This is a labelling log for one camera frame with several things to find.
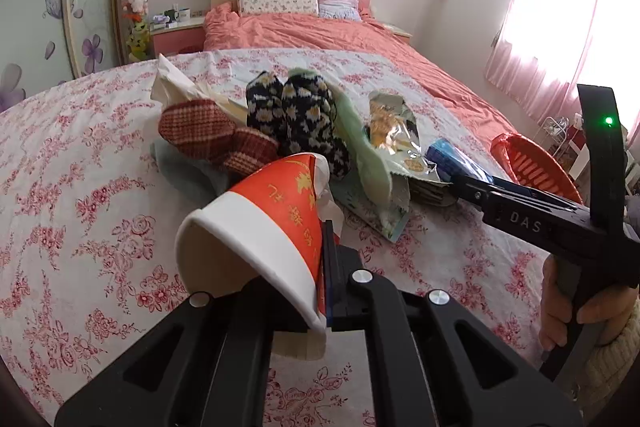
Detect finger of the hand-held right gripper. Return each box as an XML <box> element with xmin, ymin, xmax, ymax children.
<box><xmin>410</xmin><ymin>181</ymin><xmax>458</xmax><ymax>209</ymax></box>
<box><xmin>450</xmin><ymin>174</ymin><xmax>497</xmax><ymax>208</ymax></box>

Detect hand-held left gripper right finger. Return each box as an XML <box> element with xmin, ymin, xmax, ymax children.
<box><xmin>321</xmin><ymin>220</ymin><xmax>584</xmax><ymax>427</ymax></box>

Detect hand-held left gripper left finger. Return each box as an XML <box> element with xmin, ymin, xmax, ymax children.
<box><xmin>55</xmin><ymin>278</ymin><xmax>328</xmax><ymax>427</ymax></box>

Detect red plastic basket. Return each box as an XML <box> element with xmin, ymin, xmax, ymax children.
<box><xmin>490</xmin><ymin>133</ymin><xmax>584</xmax><ymax>206</ymax></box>

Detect light green sock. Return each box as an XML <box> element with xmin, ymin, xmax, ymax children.
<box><xmin>287</xmin><ymin>67</ymin><xmax>397</xmax><ymax>229</ymax></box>

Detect red and white paper cup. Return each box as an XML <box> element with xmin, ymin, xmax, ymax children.
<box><xmin>175</xmin><ymin>153</ymin><xmax>346</xmax><ymax>360</ymax></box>

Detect dark floral sock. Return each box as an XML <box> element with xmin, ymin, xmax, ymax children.
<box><xmin>245</xmin><ymin>71</ymin><xmax>290</xmax><ymax>144</ymax></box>
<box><xmin>279</xmin><ymin>73</ymin><xmax>352</xmax><ymax>181</ymax></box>

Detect person's right forearm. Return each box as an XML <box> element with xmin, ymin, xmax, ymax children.
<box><xmin>560</xmin><ymin>302</ymin><xmax>640</xmax><ymax>415</ymax></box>

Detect person's right hand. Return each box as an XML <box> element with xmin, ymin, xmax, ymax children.
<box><xmin>541</xmin><ymin>253</ymin><xmax>640</xmax><ymax>358</ymax></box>

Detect white tissue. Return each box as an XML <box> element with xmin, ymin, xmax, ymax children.
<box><xmin>316</xmin><ymin>187</ymin><xmax>347</xmax><ymax>239</ymax></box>

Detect silver snack wrapper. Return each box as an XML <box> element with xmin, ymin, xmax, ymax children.
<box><xmin>366</xmin><ymin>90</ymin><xmax>455</xmax><ymax>239</ymax></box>

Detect small light blue packet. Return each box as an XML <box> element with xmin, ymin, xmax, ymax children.
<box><xmin>334</xmin><ymin>177</ymin><xmax>412</xmax><ymax>244</ymax></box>

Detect white cabinet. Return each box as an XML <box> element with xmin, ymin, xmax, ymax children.
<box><xmin>564</xmin><ymin>126</ymin><xmax>640</xmax><ymax>195</ymax></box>

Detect red plaid sock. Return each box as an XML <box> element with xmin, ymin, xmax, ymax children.
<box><xmin>158</xmin><ymin>99</ymin><xmax>237</xmax><ymax>162</ymax></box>
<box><xmin>221</xmin><ymin>127</ymin><xmax>281</xmax><ymax>176</ymax></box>

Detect light blue cloth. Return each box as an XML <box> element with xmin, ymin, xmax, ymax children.
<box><xmin>151</xmin><ymin>138</ymin><xmax>232</xmax><ymax>214</ymax></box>

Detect bed with salmon duvet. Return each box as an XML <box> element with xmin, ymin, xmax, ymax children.
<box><xmin>202</xmin><ymin>2</ymin><xmax>522</xmax><ymax>142</ymax></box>

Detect pink curtain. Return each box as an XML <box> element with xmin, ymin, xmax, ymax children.
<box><xmin>482</xmin><ymin>0</ymin><xmax>640</xmax><ymax>124</ymax></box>

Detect floral printed cloth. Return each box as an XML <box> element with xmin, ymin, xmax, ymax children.
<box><xmin>0</xmin><ymin>48</ymin><xmax>557</xmax><ymax>427</ymax></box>

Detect striped pink pillow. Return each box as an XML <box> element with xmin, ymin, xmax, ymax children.
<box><xmin>317</xmin><ymin>0</ymin><xmax>362</xmax><ymax>22</ymax></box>

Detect white paper wrapper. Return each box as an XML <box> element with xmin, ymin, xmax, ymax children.
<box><xmin>151</xmin><ymin>53</ymin><xmax>251</xmax><ymax>128</ymax></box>

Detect white wire rack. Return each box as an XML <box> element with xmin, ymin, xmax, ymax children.
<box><xmin>537</xmin><ymin>114</ymin><xmax>584</xmax><ymax>158</ymax></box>

